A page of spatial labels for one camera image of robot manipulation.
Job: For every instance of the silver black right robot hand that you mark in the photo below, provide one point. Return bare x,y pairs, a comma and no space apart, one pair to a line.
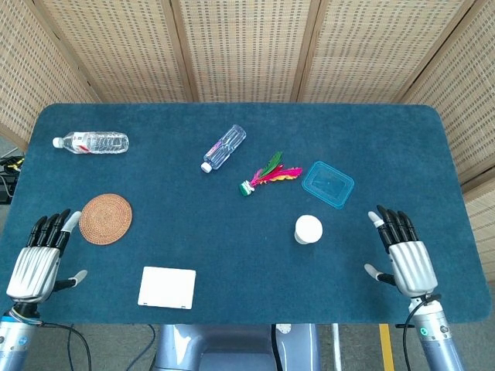
412,266

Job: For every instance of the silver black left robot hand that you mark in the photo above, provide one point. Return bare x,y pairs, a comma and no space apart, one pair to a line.
33,266

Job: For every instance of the white paper cup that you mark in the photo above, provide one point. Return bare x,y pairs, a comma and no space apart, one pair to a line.
308,229

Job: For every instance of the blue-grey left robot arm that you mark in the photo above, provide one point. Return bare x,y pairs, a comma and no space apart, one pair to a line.
15,340

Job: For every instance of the brown woven round coaster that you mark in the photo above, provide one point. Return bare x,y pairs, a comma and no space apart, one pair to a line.
105,219

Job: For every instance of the white table leg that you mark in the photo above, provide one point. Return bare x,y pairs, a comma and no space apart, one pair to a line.
336,348

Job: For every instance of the blue transparent plastic lid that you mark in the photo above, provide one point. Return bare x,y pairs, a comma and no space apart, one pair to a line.
328,184

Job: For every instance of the white flat hinged case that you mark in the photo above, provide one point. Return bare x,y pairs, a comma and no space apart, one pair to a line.
167,288

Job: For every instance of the water bottle with red label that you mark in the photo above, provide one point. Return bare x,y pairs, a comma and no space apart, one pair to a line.
96,142

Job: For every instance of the woven rattan screen panel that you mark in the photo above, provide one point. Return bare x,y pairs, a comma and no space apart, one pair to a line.
27,69
371,50
468,116
123,50
247,50

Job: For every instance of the colourful feather shuttlecock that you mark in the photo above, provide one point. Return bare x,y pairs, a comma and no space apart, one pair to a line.
270,174

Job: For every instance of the blue felt table cover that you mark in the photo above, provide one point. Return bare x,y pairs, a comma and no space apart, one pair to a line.
232,239

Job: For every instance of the blue-grey robot torso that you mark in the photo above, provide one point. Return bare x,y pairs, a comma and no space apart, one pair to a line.
232,348

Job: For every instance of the clear bottle with purple label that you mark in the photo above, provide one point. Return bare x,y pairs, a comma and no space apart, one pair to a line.
226,147

